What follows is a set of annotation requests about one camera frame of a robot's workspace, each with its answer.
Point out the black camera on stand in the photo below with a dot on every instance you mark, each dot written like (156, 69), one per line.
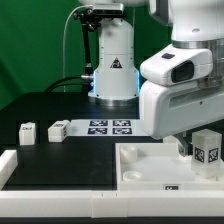
(90, 19)

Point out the white u-shaped obstacle fence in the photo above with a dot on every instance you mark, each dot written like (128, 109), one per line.
(103, 204)

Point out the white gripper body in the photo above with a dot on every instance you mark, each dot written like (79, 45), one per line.
(171, 101)

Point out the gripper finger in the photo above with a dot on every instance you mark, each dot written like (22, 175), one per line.
(185, 144)

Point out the white square tabletop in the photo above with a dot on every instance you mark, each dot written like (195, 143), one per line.
(159, 166)

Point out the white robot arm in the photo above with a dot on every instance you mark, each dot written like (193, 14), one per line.
(196, 24)

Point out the white marker sheet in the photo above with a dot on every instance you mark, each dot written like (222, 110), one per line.
(105, 127)

